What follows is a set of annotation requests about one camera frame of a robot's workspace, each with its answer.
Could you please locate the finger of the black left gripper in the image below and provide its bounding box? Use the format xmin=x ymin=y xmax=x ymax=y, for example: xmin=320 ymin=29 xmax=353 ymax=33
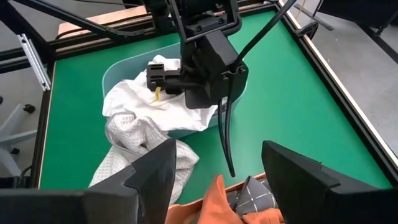
xmin=146 ymin=63 xmax=185 ymax=96

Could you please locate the black metal table frame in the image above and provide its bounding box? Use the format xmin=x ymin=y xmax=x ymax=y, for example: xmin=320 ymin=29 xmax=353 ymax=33
xmin=0 ymin=0 xmax=398 ymax=187

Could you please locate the black table clamp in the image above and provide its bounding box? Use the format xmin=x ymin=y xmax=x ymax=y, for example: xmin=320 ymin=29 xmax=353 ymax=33
xmin=294 ymin=20 xmax=320 ymax=40

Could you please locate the white office chair base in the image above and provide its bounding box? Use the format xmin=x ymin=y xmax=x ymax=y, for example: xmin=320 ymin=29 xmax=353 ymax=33
xmin=0 ymin=95 xmax=39 ymax=179

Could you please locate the plain white towel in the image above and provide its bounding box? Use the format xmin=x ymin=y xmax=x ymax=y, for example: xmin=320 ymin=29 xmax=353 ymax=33
xmin=101 ymin=54 xmax=219 ymax=133

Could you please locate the yellow cable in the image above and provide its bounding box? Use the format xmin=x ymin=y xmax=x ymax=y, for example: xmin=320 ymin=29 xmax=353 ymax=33
xmin=294 ymin=0 xmax=308 ymax=19

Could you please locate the green table mat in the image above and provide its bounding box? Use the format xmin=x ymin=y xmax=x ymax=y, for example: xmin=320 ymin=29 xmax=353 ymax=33
xmin=39 ymin=11 xmax=393 ymax=206

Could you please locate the silver metal bracket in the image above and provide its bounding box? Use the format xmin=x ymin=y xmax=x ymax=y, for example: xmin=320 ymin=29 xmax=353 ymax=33
xmin=16 ymin=32 xmax=53 ymax=92

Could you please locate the teal plastic basket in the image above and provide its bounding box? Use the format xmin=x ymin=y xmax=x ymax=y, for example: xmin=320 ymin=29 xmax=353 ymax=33
xmin=101 ymin=42 xmax=249 ymax=140

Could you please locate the grey plaid towel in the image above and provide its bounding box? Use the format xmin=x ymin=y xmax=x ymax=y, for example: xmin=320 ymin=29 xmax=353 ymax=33
xmin=226 ymin=175 xmax=280 ymax=218

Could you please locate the light grey waffle towel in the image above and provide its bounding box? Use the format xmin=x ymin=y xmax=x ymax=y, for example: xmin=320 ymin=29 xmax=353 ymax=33
xmin=88 ymin=111 xmax=200 ymax=206

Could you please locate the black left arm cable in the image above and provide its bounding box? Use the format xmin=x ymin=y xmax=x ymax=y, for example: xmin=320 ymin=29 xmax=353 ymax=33
xmin=216 ymin=0 xmax=299 ymax=179

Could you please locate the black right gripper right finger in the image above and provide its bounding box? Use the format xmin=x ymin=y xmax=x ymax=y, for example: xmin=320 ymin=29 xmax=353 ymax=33
xmin=261 ymin=139 xmax=398 ymax=224

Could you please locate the orange towel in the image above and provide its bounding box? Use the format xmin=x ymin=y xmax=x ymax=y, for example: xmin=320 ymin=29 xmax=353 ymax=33
xmin=164 ymin=174 xmax=285 ymax=224

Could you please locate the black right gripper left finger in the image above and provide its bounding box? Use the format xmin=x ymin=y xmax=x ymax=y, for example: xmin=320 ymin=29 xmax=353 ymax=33
xmin=0 ymin=138 xmax=177 ymax=224

